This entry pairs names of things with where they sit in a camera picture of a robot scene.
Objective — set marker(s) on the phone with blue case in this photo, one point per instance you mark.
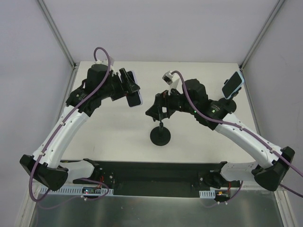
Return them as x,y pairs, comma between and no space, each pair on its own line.
232,85

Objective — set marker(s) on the left aluminium table rail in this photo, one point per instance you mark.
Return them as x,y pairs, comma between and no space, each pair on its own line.
28,215

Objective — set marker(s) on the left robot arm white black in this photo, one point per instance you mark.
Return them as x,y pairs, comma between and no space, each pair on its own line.
45,164

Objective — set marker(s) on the black phone stand round base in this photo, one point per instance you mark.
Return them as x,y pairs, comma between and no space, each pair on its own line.
160,135

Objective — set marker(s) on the aluminium table rail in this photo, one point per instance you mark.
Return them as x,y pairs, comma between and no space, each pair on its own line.
28,215
281,195

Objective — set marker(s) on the right white cable duct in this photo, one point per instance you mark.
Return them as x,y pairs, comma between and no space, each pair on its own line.
210,194

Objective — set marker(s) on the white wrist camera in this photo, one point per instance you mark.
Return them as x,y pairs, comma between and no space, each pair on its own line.
172,79
105,62

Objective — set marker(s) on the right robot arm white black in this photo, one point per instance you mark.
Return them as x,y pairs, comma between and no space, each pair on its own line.
271,162

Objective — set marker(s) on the left aluminium frame post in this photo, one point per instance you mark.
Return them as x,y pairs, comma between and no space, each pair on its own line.
54,29

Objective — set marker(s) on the right aluminium table rail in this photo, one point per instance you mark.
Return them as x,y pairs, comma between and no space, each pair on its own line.
281,195

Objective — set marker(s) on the phone with purple case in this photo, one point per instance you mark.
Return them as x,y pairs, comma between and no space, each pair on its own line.
134,99

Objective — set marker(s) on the white cable duct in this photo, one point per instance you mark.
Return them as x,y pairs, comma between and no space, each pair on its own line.
80,190
210,194

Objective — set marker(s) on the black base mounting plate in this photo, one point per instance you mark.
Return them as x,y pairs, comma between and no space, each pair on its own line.
183,180

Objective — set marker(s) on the right aluminium frame post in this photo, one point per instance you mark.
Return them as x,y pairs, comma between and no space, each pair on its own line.
266,26

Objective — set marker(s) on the left white cable duct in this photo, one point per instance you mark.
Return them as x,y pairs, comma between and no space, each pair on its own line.
80,190

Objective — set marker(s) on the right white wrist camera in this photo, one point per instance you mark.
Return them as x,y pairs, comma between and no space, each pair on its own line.
172,79

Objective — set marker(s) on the aluminium frame post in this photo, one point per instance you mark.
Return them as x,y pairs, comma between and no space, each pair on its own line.
54,29
266,26

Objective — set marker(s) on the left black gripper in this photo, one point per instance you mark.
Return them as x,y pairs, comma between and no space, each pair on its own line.
123,83

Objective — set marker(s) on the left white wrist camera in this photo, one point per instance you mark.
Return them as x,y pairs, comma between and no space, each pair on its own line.
105,62

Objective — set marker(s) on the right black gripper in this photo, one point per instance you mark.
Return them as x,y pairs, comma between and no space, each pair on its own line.
164,101

